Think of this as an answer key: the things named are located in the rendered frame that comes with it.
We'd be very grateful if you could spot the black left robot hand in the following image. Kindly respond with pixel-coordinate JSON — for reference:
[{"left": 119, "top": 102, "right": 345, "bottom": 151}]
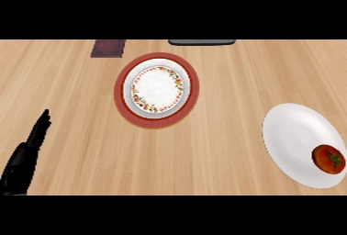
[{"left": 0, "top": 108, "right": 53, "bottom": 196}]

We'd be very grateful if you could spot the white plate with floral rim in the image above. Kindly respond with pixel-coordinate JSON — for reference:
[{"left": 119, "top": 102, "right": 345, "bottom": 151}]
[{"left": 122, "top": 58, "right": 192, "bottom": 119}]

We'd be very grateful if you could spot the plain white plate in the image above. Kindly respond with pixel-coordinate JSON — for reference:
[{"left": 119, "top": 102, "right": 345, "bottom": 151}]
[{"left": 261, "top": 103, "right": 347, "bottom": 189}]

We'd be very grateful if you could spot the red tomato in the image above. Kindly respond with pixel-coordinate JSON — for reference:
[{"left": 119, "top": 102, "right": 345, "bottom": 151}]
[{"left": 310, "top": 144, "right": 347, "bottom": 175}]

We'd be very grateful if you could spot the red round placemat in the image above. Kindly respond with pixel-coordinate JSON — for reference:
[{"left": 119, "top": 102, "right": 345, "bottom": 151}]
[{"left": 112, "top": 51, "right": 201, "bottom": 129}]

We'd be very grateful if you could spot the dark maroon rectangular object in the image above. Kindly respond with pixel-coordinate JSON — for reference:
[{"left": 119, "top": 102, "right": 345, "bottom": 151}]
[{"left": 90, "top": 39, "right": 127, "bottom": 59}]

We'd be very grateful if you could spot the dark grey flat appliance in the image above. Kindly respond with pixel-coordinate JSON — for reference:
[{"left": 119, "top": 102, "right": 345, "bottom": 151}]
[{"left": 168, "top": 39, "right": 237, "bottom": 47}]

